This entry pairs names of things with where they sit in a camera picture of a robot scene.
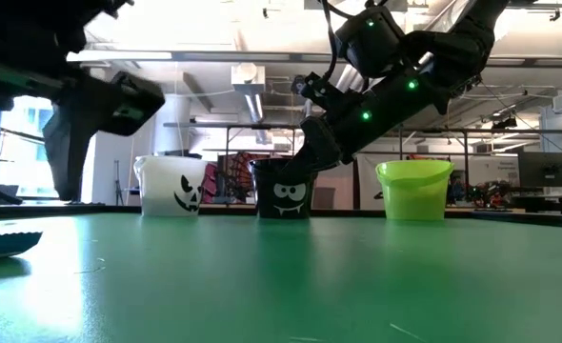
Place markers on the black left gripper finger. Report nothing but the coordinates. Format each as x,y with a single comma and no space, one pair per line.
69,152

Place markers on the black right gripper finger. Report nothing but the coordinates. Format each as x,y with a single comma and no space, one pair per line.
302,164
305,175

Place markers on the white blue-ended candy bar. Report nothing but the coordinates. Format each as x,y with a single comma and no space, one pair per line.
5,245

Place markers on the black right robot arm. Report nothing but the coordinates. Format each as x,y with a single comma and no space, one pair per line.
405,95

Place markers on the black halloween bucket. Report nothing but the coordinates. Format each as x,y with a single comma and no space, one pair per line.
283,190

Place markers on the green halloween bucket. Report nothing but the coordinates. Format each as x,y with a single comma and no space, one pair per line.
412,195

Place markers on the large bright window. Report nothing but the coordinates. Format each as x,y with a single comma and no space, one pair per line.
24,152

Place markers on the white pillar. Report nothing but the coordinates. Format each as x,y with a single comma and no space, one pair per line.
171,133

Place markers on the white partition panel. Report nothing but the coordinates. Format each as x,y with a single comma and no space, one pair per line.
369,183

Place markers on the white jack-o-lantern bucket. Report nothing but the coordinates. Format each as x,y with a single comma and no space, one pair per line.
162,186

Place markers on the white ceiling box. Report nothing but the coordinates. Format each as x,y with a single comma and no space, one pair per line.
247,76

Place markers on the green table mat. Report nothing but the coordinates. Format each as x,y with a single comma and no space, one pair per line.
214,295

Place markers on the dark background monitor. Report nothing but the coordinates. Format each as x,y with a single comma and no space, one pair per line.
545,169

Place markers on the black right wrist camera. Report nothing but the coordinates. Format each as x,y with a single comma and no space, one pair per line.
328,95

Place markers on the black ceiling camera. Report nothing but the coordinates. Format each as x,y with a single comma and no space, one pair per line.
297,85

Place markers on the black metal rack frame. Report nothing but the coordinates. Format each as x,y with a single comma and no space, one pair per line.
428,128

